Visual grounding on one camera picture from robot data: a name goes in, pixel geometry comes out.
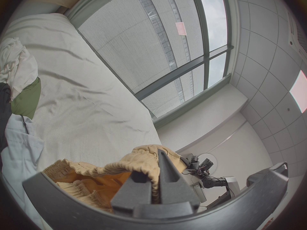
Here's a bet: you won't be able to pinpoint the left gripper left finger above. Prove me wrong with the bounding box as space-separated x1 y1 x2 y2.
111 170 153 214

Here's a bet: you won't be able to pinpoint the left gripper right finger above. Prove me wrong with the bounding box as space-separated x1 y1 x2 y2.
157 149 201 212

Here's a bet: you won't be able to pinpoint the tan shorts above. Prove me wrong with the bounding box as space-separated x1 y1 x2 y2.
42 145 187 213

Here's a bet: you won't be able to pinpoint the bed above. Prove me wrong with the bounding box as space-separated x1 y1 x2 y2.
0 0 163 230

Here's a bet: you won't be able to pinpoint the pale grey garment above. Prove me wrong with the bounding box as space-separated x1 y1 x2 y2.
0 115 45 230

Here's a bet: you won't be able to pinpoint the green garment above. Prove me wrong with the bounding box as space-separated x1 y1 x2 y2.
11 77 42 119

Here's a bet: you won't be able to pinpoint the black garment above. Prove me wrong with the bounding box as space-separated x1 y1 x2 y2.
0 82 12 153

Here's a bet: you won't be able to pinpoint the white garment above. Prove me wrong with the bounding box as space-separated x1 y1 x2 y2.
0 37 39 99

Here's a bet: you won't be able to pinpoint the ceiling light panel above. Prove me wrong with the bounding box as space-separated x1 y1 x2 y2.
289 70 307 113

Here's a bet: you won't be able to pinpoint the window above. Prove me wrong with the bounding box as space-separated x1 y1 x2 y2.
77 0 240 126

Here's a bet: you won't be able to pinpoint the ceiling air vent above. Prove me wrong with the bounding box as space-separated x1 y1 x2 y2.
287 11 307 54

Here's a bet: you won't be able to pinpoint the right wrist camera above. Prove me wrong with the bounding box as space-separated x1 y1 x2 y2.
200 158 214 175

